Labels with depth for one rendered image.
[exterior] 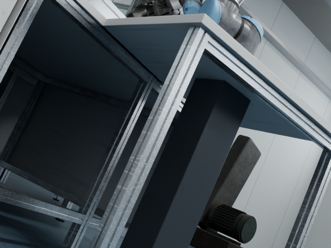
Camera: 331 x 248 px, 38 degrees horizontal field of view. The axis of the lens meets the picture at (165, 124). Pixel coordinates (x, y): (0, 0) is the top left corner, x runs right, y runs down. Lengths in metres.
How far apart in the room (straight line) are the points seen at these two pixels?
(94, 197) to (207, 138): 0.57
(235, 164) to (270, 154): 1.48
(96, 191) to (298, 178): 8.32
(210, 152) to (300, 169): 8.44
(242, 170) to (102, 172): 6.22
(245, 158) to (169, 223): 6.49
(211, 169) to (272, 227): 8.13
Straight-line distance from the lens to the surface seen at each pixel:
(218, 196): 7.79
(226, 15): 1.79
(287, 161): 9.73
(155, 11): 2.20
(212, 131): 1.70
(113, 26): 1.71
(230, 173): 7.89
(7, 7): 1.50
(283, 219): 10.05
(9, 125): 3.92
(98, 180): 2.01
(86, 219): 2.02
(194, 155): 1.67
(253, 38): 1.85
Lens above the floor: 0.34
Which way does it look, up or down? 9 degrees up
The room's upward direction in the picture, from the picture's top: 24 degrees clockwise
